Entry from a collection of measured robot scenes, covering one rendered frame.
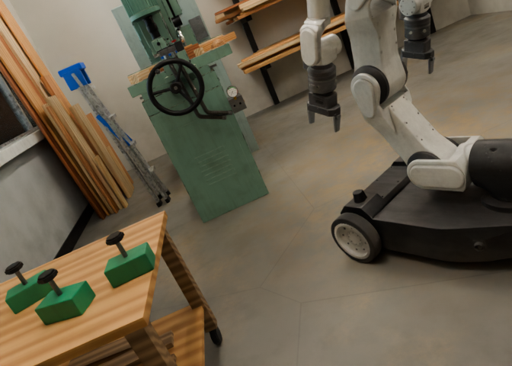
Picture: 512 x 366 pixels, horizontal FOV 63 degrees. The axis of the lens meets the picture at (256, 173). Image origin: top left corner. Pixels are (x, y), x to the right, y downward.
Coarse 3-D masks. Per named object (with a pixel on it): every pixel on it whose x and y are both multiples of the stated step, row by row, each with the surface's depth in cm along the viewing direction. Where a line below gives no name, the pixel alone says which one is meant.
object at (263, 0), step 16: (256, 0) 408; (272, 0) 407; (336, 0) 459; (224, 16) 427; (240, 16) 406; (336, 16) 446; (432, 16) 481; (336, 32) 425; (432, 32) 486; (256, 48) 460; (272, 48) 425; (288, 48) 431; (240, 64) 420; (256, 64) 427; (352, 64) 482; (272, 96) 478
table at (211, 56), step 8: (216, 48) 227; (224, 48) 228; (200, 56) 227; (208, 56) 228; (216, 56) 229; (224, 56) 229; (200, 64) 228; (160, 72) 229; (144, 80) 227; (160, 80) 228; (168, 80) 219; (128, 88) 227; (136, 88) 227; (144, 88) 228; (152, 88) 229
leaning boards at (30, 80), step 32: (0, 0) 361; (0, 32) 332; (0, 64) 304; (32, 64) 366; (32, 96) 322; (64, 96) 393; (64, 128) 326; (96, 128) 388; (64, 160) 328; (96, 160) 337; (96, 192) 348; (128, 192) 374
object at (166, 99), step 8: (208, 72) 230; (192, 80) 230; (208, 80) 232; (216, 80) 232; (208, 88) 233; (160, 96) 230; (168, 96) 231; (176, 96) 231; (192, 96) 233; (144, 104) 230; (152, 104) 231; (168, 104) 232; (176, 104) 233; (152, 112) 232
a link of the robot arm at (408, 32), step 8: (408, 32) 150; (416, 32) 149; (424, 32) 148; (408, 40) 154; (416, 40) 152; (424, 40) 151; (408, 48) 156; (416, 48) 154; (424, 48) 152; (432, 48) 154; (408, 56) 157; (416, 56) 155; (424, 56) 153; (432, 56) 153
